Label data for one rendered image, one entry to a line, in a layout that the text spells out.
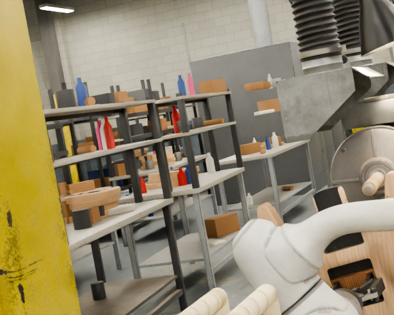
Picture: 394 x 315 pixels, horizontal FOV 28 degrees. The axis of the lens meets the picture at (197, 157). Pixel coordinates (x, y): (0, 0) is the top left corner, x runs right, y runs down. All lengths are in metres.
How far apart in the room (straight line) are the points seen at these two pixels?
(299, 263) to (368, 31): 0.65
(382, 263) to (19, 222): 0.91
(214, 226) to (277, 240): 6.08
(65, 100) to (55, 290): 2.93
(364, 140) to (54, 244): 0.88
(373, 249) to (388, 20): 0.51
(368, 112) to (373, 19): 0.33
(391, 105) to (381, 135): 0.09
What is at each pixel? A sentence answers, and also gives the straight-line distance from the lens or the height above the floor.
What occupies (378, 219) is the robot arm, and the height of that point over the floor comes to 1.25.
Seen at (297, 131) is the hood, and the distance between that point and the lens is 1.77.
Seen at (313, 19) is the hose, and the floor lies 1.66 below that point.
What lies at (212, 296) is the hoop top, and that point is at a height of 1.21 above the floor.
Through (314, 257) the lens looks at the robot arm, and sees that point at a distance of 1.42.
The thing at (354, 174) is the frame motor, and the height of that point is 1.26.
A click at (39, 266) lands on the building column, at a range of 2.12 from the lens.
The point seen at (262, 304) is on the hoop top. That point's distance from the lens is 1.15.
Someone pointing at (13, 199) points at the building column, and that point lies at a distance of 2.05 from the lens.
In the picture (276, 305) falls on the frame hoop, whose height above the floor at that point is 1.18.
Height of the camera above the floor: 1.48
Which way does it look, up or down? 3 degrees down
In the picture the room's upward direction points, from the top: 10 degrees counter-clockwise
